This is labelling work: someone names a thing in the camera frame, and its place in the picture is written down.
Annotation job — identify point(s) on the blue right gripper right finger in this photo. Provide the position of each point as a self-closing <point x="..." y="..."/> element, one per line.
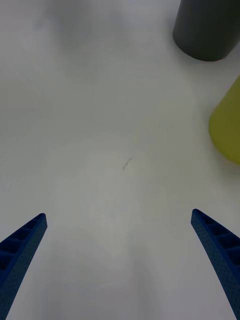
<point x="222" y="252"/>

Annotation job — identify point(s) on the yellow-green plastic waste bin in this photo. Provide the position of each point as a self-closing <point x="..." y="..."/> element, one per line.
<point x="228" y="125"/>

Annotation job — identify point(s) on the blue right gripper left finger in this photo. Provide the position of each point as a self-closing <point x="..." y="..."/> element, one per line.
<point x="22" y="252"/>

